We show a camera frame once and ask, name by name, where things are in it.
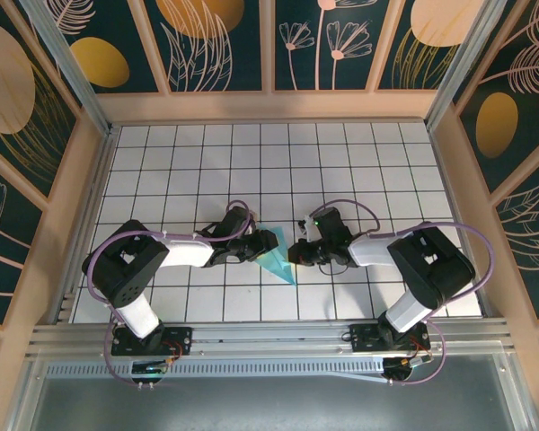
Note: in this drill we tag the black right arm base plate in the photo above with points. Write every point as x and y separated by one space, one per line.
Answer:
364 336

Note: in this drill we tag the grey metal sheet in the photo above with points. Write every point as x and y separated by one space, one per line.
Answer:
269 404

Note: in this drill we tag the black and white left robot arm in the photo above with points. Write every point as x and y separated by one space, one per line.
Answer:
126 265

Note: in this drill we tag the light blue paper sheet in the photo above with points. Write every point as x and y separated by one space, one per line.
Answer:
280 265

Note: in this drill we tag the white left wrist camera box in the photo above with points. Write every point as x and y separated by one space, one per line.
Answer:
251 228

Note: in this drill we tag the aluminium side rail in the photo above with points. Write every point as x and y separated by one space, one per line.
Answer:
89 215

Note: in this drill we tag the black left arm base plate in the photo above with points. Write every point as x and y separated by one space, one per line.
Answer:
179 339

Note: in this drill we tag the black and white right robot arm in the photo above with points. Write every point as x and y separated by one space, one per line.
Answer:
431 265

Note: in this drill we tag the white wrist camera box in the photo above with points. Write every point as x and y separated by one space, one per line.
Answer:
251 228
307 229

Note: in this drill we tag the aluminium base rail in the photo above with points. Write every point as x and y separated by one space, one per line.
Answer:
269 334

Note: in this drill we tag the aluminium corner post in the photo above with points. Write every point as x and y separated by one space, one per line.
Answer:
74 72
462 67

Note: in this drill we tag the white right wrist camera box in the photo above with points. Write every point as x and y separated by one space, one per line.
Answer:
307 229

